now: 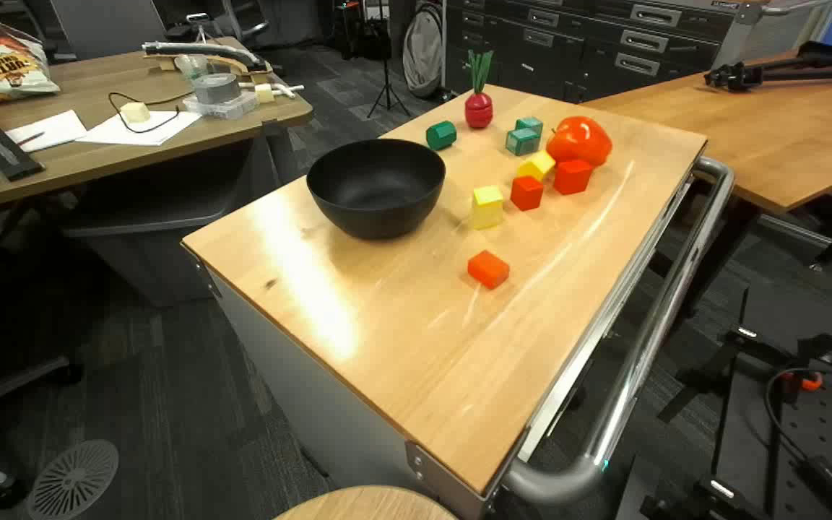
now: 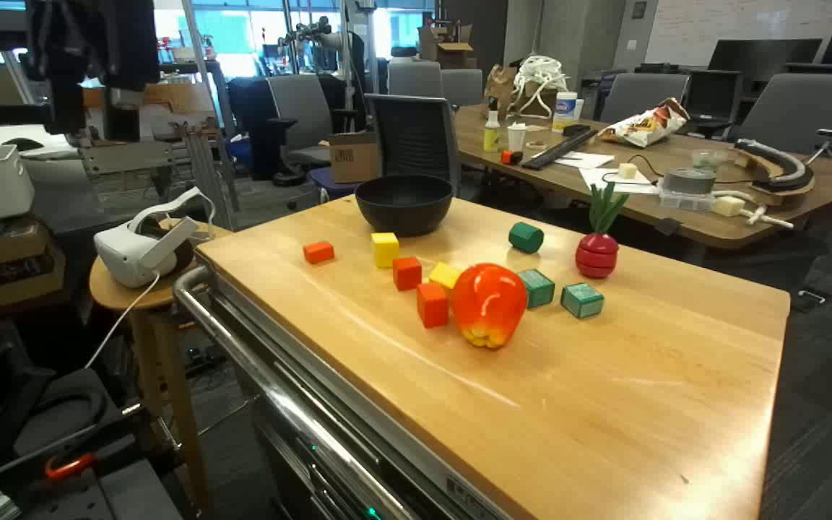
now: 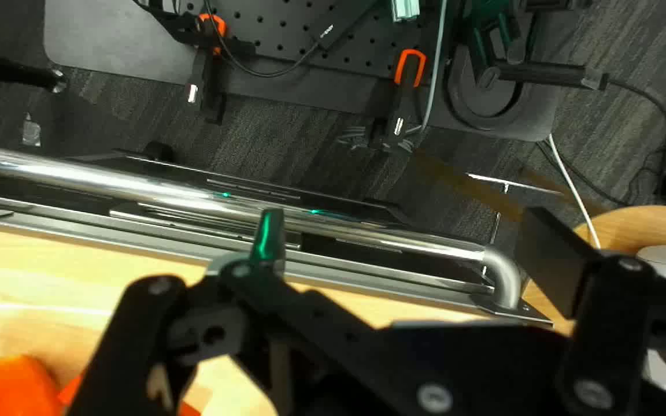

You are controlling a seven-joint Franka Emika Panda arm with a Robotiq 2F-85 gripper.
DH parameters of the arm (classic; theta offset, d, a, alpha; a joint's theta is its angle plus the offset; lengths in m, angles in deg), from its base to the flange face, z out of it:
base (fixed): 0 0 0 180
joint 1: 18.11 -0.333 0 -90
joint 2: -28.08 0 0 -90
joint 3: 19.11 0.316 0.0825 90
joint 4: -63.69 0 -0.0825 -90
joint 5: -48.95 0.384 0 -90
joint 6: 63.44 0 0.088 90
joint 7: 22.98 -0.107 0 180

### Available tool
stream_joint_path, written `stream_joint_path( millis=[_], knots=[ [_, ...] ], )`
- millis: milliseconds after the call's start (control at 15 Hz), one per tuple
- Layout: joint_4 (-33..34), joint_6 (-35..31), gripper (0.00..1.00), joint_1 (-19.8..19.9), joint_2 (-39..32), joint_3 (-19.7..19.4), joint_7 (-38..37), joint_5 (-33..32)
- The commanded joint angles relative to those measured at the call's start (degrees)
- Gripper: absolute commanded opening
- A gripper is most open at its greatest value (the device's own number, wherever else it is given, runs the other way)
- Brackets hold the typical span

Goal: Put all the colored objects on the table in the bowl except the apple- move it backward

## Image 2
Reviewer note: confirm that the pale yellow wooden block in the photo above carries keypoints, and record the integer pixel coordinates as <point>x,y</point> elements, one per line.
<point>446,274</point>

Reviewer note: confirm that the yellow wooden cube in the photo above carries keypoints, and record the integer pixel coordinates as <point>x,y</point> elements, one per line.
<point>384,249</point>

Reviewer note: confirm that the green wooden cylinder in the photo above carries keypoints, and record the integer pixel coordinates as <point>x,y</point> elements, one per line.
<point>523,238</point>

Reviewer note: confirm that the red toy radish green leaves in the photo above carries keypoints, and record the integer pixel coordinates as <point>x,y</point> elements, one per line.
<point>597,257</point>

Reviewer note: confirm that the black bowl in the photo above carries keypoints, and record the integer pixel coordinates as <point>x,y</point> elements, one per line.
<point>406,208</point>

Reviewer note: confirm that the small orange wooden cube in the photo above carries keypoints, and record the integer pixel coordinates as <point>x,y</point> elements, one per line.
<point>409,274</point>

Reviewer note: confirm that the large orange wooden cube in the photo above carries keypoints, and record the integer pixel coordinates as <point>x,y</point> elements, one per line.
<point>432,307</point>

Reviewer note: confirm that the orange-red pepper toy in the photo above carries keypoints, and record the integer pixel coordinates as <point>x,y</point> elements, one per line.
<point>490,307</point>

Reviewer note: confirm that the cardboard box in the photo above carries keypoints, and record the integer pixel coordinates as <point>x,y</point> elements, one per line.
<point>352,160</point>

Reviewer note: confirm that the green wooden cube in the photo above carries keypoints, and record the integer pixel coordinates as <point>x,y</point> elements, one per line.
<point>582,300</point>
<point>537,288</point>

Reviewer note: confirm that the dark grey chair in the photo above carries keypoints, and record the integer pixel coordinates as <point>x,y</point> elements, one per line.
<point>416,132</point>

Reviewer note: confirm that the orange round container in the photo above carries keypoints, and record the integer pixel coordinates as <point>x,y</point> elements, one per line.
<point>508,157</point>

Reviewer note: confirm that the small green capped bottle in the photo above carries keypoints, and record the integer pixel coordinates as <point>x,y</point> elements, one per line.
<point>493,132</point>

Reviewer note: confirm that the small white cup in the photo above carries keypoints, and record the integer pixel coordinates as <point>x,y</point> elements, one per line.
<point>519,137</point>

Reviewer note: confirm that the long black keyboard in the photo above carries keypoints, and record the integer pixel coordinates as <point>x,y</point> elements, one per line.
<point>559,147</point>

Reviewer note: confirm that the metal tool cart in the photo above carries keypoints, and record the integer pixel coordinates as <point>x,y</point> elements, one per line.
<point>338,433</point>

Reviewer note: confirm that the white paper sheet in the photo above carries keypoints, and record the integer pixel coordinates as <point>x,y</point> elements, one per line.
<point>584,160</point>
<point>608,179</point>

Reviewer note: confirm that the white plastic bottle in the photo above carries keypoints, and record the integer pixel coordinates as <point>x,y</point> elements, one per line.
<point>565,109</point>

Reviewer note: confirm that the dark blue chair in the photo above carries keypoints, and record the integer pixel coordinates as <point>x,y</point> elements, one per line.
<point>247,118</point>

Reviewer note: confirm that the small cream round object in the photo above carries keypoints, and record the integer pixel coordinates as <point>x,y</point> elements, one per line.
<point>628,171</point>

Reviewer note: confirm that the chips bag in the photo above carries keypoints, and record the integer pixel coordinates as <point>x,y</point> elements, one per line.
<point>647,122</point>

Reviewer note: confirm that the white VR headset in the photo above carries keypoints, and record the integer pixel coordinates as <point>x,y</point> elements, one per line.
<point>143,252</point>

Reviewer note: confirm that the round wooden stool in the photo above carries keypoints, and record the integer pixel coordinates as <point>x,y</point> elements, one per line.
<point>117,293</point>

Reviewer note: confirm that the white plastic connector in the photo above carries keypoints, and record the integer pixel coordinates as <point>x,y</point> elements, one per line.
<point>728,206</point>

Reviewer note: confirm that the black office chair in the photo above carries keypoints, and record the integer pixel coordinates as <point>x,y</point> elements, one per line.
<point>714,96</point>

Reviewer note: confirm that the person in dark clothing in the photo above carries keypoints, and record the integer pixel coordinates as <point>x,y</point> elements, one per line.
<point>98,37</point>

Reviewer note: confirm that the large grey office chair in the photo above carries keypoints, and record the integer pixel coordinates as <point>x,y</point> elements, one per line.
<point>800,109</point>

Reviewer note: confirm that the brown box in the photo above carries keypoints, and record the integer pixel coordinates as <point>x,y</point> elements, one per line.
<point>0,274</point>

